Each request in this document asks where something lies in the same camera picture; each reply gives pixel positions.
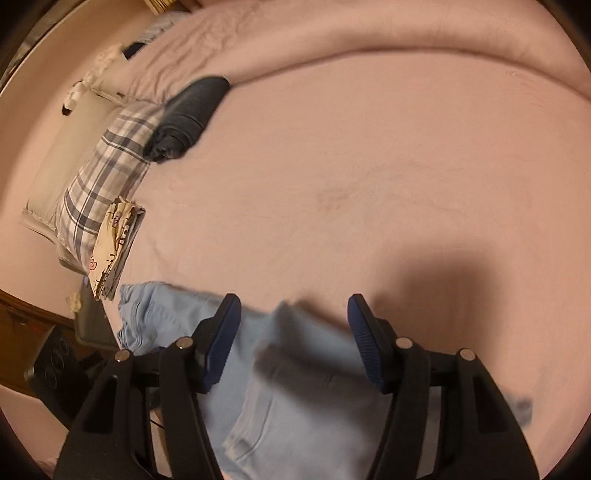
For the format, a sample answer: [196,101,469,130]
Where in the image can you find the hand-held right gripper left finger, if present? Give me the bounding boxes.
[54,293,242,480]

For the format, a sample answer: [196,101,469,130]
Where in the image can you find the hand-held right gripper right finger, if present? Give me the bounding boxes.
[347,293,541,480]

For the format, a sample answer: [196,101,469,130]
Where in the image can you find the light blue denim pants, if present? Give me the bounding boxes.
[115,281,534,480]

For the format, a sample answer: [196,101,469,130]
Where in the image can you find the folded dark denim pants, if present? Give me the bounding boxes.
[144,76,230,163]

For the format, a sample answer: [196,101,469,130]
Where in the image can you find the grey flat device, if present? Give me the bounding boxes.
[76,277,118,348]

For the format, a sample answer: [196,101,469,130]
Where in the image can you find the folded floral cloth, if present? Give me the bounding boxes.
[88,200,146,302]

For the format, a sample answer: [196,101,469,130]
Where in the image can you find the pink bed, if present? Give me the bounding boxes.
[55,41,591,480]

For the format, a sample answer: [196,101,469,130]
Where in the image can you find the plaid pillow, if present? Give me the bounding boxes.
[55,102,166,274]

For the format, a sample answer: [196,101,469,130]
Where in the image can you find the wooden nightstand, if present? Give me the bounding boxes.
[0,288,77,398]

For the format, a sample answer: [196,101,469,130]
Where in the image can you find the white pillow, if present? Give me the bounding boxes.
[19,90,123,232]

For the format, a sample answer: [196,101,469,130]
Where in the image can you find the white plush toy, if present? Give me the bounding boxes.
[62,44,125,114]

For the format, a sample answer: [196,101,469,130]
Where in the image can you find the pink duvet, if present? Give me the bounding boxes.
[124,0,591,103]

